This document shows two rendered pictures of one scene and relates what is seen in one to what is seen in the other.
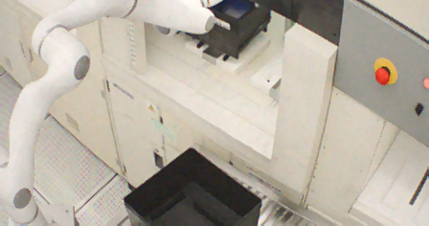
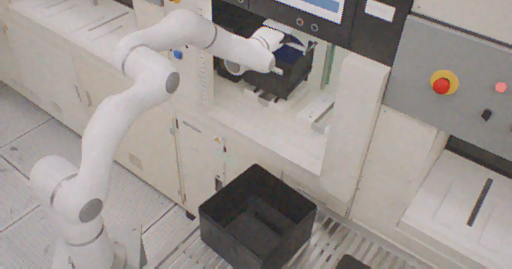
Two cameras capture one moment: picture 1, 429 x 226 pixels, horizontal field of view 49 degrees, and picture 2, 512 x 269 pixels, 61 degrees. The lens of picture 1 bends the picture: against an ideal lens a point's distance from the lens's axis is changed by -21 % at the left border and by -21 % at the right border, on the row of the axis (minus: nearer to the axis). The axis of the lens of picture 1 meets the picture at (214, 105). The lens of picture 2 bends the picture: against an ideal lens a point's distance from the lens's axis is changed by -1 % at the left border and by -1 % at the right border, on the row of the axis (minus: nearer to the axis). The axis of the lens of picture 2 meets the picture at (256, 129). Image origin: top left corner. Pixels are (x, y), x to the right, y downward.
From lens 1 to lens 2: 0.22 m
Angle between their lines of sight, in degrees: 6
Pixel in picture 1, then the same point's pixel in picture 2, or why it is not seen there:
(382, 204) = (434, 221)
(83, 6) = (170, 27)
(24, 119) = (104, 128)
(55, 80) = (144, 91)
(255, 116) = (301, 143)
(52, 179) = (107, 214)
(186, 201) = (249, 211)
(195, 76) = (253, 114)
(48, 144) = not seen: hidden behind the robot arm
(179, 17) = (250, 55)
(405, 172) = (454, 194)
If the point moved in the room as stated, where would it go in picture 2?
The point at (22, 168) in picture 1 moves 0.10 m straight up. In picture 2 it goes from (97, 177) to (88, 149)
